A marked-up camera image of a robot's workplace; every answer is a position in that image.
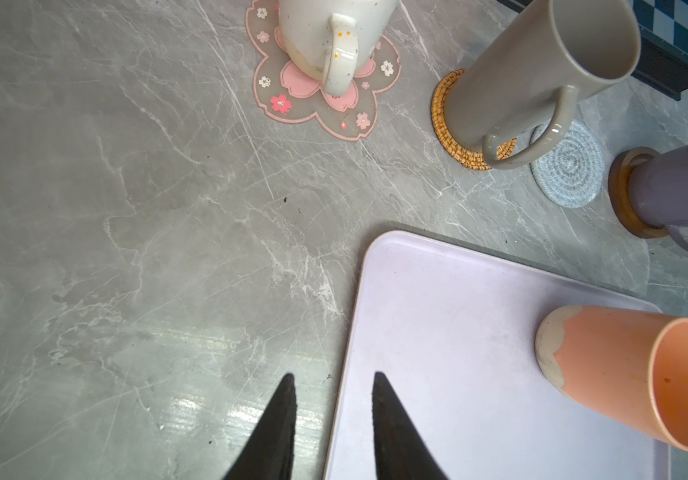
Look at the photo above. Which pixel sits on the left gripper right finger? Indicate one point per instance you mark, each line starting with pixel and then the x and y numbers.
pixel 399 450

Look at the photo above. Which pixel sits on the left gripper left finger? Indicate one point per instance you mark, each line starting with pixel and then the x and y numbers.
pixel 269 451

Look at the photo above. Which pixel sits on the orange mug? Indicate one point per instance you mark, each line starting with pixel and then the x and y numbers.
pixel 630 366

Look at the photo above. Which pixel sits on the yellow rattan round coaster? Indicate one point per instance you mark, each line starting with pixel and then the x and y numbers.
pixel 446 138

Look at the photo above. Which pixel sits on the grey woven round coaster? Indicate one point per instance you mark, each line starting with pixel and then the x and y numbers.
pixel 571 174

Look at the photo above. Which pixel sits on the brown wooden round coaster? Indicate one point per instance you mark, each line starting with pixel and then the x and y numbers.
pixel 618 183

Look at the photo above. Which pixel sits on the pink flower coaster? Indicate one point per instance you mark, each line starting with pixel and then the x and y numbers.
pixel 289 96

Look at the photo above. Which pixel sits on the lavender mug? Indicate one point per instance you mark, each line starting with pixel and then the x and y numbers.
pixel 658 191

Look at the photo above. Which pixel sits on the white mug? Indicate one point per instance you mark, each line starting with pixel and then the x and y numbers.
pixel 331 40

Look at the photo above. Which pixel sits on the grey mug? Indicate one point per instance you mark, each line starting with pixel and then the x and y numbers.
pixel 516 102

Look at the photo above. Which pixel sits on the lavender silicone tray mat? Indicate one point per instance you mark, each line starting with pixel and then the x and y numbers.
pixel 453 330

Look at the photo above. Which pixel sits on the black white chessboard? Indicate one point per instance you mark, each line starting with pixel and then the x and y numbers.
pixel 647 39

